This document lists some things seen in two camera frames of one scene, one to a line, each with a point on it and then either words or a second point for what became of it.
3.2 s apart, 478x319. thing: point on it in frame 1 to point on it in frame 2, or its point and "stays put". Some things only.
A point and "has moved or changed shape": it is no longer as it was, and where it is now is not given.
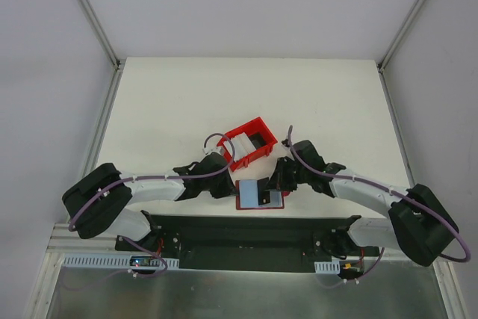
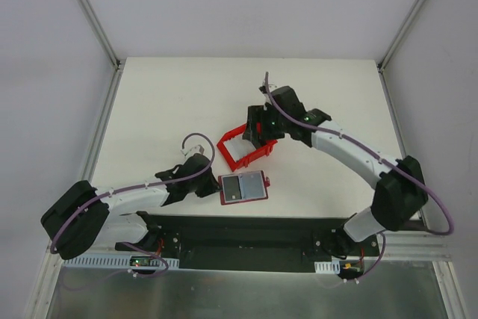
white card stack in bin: x=243 y=146 stays put
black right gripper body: x=278 y=178 to x=255 y=125
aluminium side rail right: x=399 y=137 stays put
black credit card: x=264 y=196 has moved or changed shape
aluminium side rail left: x=102 y=118 stays put
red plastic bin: x=258 y=134 stays put
